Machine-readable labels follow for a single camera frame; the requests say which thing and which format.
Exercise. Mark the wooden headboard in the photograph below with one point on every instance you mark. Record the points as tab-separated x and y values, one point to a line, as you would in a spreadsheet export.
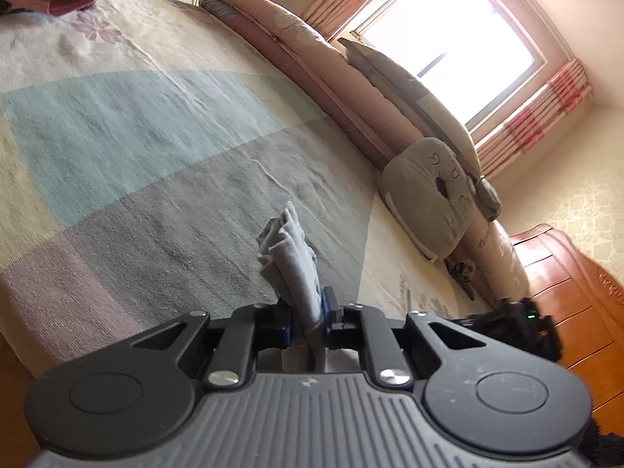
586	305

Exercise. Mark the pink striped curtain right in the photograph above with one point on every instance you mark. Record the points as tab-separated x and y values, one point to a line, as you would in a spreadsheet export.
530	123

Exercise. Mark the grey cat face cushion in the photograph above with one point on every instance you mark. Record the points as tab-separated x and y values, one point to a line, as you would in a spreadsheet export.
430	195

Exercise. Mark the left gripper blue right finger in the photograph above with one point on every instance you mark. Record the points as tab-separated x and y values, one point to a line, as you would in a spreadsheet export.
367	331

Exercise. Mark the folded pink quilt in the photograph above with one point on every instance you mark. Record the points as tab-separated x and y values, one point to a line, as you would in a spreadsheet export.
370	120

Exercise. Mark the small dark patterned item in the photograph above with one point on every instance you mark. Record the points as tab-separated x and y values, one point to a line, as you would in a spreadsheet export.
463	272

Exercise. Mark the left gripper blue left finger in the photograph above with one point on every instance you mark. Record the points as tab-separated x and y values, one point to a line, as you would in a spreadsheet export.
249	331

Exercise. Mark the light grey garment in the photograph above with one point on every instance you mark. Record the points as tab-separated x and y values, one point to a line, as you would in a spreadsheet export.
288	264

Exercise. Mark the grey patchwork pillow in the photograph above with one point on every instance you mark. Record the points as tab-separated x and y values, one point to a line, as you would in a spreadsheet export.
427	114

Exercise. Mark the patchwork floral bed sheet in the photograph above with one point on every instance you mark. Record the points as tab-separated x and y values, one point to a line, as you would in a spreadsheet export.
144	146

